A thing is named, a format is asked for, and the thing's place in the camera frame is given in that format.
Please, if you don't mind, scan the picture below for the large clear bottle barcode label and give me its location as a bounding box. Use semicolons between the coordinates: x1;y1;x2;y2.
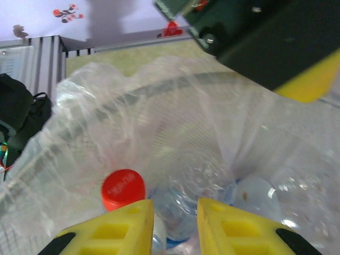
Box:
147;169;240;255

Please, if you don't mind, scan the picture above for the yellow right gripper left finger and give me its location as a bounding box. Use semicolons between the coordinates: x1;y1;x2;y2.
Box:
37;199;155;255

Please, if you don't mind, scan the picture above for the small clear bottle red cap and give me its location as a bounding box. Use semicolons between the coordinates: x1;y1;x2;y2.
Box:
100;168;147;213

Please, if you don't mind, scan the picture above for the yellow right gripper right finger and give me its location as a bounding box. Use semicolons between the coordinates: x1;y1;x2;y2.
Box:
197;197;324;255

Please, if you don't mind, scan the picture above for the wide ribbed aluminium rail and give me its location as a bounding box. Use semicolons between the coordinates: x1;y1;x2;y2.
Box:
26;36;96;96

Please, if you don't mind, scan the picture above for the grey ribbed plastic bin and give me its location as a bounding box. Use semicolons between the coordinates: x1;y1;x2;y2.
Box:
0;71;340;255

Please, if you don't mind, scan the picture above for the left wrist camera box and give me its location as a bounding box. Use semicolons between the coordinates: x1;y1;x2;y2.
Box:
153;0;205;22

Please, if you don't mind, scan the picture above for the green circuit board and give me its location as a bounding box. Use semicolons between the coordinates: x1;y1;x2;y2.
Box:
0;142;10;160

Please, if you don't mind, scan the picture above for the aluminium table edge rail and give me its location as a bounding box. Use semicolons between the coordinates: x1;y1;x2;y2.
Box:
94;33;192;53

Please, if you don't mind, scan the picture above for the perforated grey cable duct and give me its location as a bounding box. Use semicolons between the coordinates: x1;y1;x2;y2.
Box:
0;45;36;79

